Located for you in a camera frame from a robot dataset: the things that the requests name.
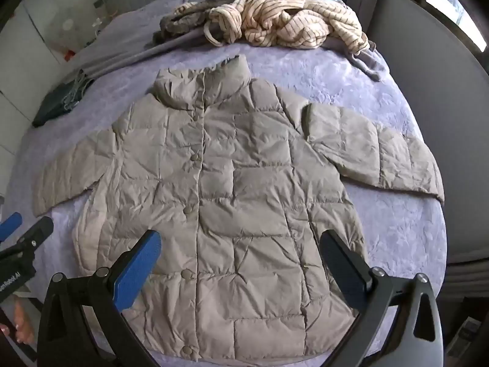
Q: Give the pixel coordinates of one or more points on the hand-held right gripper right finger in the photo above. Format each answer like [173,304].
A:
[342,273]

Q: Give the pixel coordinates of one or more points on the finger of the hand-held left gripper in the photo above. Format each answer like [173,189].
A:
[36,232]
[10,224]

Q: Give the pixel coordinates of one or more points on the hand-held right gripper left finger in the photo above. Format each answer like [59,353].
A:
[142,265]

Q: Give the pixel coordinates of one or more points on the beige puffer jacket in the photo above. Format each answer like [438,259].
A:
[237,198]

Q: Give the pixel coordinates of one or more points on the person's left hand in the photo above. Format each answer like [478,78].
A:
[23,323]

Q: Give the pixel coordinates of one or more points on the dark green folded garment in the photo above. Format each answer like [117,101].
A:
[57,101]

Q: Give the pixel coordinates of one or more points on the small orange object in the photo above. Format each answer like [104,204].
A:
[70,53]

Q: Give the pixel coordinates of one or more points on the white wardrobe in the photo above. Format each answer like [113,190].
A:
[23,38]

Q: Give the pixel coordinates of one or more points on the lavender embossed bedspread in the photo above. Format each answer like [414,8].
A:
[336,80]

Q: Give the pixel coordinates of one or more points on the white standing fan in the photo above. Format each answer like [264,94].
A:
[72,32]

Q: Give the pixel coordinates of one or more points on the grey fleece blanket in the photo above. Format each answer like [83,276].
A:
[114,42]

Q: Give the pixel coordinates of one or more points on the grey-brown fleece garment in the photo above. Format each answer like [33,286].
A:
[191,19]

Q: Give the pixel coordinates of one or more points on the cream striped fleece robe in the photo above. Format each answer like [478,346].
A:
[282,15]

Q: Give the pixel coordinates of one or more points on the window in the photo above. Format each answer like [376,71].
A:
[450,4]

